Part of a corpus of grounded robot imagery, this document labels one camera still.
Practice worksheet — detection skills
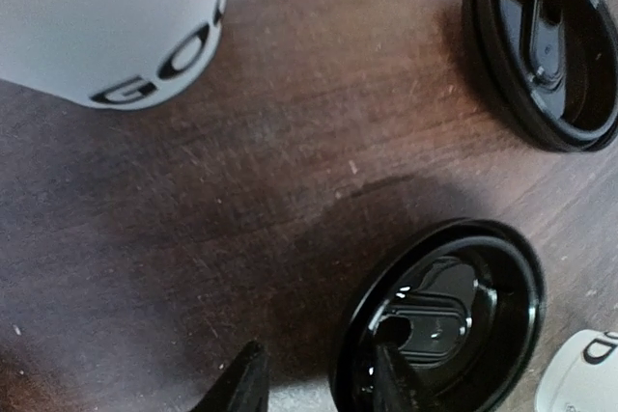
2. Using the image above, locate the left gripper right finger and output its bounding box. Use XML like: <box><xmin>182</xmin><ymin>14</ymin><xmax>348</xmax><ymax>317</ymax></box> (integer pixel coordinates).
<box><xmin>372</xmin><ymin>343</ymin><xmax>435</xmax><ymax>411</ymax></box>

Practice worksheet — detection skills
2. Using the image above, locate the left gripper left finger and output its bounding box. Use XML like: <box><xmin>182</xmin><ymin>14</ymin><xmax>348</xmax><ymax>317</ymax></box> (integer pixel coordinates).
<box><xmin>191</xmin><ymin>341</ymin><xmax>269</xmax><ymax>412</ymax></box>

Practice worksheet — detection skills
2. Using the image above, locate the black plastic cup lid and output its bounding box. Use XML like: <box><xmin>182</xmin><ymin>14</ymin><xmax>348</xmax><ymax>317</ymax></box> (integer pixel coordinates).
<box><xmin>329</xmin><ymin>218</ymin><xmax>547</xmax><ymax>411</ymax></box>

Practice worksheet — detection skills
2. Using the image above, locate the white paper coffee cup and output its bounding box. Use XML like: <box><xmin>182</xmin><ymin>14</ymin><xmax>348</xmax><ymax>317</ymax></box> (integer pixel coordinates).
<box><xmin>1</xmin><ymin>0</ymin><xmax>226</xmax><ymax>110</ymax></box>

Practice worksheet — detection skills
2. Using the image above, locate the white cup holding straws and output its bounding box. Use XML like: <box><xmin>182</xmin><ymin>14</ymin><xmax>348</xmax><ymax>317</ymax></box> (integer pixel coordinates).
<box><xmin>534</xmin><ymin>329</ymin><xmax>617</xmax><ymax>412</ymax></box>

